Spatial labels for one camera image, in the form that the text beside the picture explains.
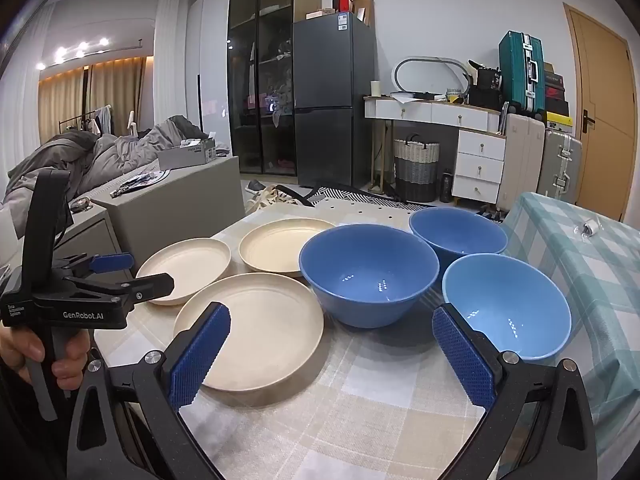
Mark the dark grey refrigerator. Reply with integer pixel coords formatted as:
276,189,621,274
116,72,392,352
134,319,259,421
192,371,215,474
292,11,377,190

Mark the white sheer curtain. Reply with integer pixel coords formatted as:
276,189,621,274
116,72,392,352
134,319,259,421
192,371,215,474
154,0,191,133

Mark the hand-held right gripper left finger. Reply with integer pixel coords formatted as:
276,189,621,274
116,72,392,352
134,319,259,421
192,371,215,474
66,301,232,480

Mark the oval mirror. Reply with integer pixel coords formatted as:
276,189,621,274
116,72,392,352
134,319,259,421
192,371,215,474
392,56,471,96

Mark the teal suitcase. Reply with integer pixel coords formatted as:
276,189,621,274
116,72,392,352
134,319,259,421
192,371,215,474
498,31,546,113

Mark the grey nightstand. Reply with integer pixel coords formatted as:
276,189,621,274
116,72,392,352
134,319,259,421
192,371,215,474
50,205,121,281

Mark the large cream plate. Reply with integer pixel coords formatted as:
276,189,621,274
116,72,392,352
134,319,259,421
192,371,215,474
173,272,326,393

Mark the glass door wardrobe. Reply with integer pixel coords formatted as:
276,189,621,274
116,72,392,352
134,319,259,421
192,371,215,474
227,0,321,177

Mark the woven laundry basket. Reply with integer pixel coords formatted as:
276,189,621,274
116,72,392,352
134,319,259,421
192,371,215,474
393,134,441,203

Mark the silver suitcase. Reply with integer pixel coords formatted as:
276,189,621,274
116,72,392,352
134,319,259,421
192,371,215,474
540,129,583,206

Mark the person's left hand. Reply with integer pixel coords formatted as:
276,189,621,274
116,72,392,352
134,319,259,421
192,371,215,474
0,325,93,401

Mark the grey duvet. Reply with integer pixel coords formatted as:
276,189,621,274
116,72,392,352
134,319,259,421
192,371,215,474
0,116,211,211

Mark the grey shoe box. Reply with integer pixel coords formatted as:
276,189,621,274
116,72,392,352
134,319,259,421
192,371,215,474
157,140,217,171

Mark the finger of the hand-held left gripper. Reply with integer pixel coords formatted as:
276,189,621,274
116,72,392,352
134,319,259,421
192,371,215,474
62,272,175,313
52,253,136,281

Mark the dark blue bowl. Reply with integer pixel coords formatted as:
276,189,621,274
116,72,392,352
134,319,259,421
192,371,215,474
409,207,509,268
298,224,442,330

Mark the light blue bowl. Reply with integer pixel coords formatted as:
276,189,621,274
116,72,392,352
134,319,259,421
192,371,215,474
442,253,573,363

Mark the wooden door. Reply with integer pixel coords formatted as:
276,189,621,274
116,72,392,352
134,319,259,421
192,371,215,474
563,2,630,222

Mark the small cream plate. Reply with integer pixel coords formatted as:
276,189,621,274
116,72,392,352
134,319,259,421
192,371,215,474
135,237,232,307

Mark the beige suitcase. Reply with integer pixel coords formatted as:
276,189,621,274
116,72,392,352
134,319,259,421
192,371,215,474
500,112,546,211

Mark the white dressing desk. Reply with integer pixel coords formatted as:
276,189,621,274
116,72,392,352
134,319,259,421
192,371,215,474
364,94,507,206

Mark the ceiling track light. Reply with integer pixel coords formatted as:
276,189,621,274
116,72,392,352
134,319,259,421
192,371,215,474
35,37,143,68

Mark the beige curtain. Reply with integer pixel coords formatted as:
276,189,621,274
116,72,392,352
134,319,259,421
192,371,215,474
39,57,148,136

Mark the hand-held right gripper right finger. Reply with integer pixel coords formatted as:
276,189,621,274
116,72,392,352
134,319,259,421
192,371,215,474
431,302,598,480

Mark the clothes rack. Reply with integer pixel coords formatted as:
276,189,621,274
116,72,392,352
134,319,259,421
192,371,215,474
57,105,113,136

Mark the printed tote bag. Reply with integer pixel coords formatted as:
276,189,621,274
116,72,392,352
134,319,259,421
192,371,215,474
243,185,321,221

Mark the black bag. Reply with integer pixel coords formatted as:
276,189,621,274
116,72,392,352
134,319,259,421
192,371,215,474
470,65,503,111

